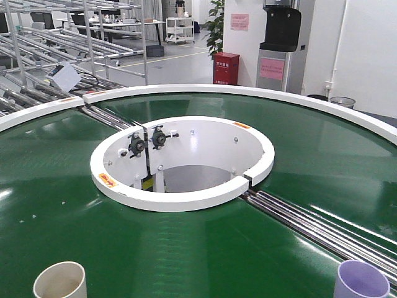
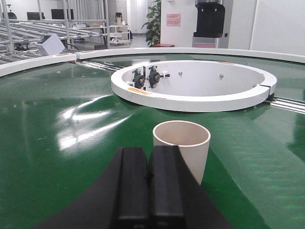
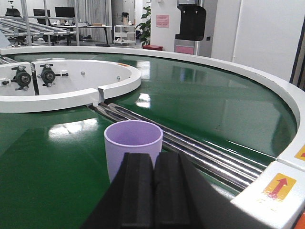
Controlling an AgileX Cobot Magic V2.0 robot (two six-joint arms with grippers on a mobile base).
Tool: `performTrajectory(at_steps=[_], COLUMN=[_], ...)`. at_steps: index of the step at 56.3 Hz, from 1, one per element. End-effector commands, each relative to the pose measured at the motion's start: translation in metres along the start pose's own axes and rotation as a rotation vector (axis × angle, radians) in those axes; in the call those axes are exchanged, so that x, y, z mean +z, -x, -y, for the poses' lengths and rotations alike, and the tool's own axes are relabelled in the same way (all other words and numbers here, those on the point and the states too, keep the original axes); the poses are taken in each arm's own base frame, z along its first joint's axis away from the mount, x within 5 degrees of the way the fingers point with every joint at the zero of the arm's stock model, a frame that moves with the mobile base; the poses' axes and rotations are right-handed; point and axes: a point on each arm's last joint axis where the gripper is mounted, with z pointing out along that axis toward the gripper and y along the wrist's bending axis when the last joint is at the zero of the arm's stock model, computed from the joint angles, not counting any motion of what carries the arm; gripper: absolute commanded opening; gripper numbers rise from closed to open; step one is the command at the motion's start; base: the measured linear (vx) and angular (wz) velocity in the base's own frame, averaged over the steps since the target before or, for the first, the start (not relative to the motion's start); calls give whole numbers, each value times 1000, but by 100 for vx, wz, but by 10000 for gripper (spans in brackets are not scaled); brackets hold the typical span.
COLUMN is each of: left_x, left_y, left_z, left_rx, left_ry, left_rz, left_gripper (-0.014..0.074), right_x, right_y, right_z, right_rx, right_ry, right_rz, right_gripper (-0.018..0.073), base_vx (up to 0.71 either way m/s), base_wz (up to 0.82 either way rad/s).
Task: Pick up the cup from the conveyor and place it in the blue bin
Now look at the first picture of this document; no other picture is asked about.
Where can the beige plastic cup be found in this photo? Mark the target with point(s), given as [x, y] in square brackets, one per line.
[63, 279]

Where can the purple plastic cup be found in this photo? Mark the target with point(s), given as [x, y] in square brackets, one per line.
[359, 279]

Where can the white outer conveyor rim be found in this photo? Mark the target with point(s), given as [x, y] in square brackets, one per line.
[380, 128]

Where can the red fire extinguisher box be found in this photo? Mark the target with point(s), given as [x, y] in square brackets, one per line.
[225, 68]

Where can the white shelving cart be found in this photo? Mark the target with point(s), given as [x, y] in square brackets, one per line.
[179, 30]

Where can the green potted plant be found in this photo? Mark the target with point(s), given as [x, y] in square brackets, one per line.
[215, 27]

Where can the grey water dispenser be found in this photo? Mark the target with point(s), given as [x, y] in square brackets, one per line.
[282, 29]

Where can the metal roller rack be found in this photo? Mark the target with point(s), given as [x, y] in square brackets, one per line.
[38, 35]

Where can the pink wall notice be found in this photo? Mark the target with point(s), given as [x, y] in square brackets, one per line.
[239, 22]

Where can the wire mesh waste bin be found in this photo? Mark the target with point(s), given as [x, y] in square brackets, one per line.
[343, 101]

